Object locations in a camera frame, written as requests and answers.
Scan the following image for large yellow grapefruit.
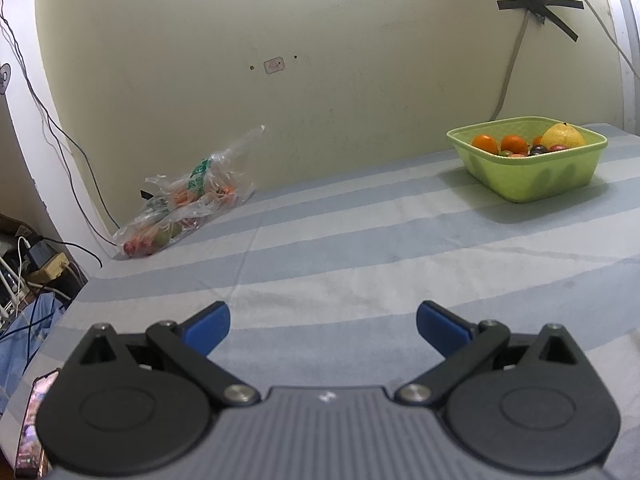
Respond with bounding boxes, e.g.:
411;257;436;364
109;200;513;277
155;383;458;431
541;122;586;150

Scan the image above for black tape cross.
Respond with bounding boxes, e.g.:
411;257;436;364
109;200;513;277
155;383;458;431
495;0;585;43

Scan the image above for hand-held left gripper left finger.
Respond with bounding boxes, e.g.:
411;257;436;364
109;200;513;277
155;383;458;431
67;301;261;407

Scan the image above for green plastic basket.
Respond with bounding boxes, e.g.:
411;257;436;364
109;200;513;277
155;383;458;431
446;116;609;204

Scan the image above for grey wall cable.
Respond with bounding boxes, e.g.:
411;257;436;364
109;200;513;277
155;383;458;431
490;10;529;121

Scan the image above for white charging cable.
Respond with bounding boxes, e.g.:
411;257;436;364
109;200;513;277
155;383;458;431
12;236;36;311

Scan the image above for tangerine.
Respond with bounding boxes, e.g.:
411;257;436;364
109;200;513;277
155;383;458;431
501;134;529;156
472;134;500;156

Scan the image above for clear plastic produce bag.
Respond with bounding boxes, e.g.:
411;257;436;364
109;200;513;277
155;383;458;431
111;125;266;259

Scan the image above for blue cloth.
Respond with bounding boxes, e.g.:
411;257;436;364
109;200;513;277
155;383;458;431
0;292;71;411

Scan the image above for beige power strip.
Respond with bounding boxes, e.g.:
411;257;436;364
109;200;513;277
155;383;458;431
27;254;71;284

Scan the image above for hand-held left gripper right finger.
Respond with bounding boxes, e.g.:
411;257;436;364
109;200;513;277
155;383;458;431
395;300;591;407

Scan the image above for grey charger block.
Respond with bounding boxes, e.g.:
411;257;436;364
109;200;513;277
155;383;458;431
27;240;54;266

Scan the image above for black wall cables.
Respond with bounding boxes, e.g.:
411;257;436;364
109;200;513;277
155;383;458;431
0;0;121;268

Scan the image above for blue white striped bed sheet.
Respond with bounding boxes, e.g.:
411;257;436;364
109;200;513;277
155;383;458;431
0;121;640;480

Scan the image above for white wall cable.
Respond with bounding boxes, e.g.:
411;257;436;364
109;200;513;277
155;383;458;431
550;0;640;81

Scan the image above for smartphone in clear case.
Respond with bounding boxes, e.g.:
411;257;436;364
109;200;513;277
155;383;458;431
14;369;61;478

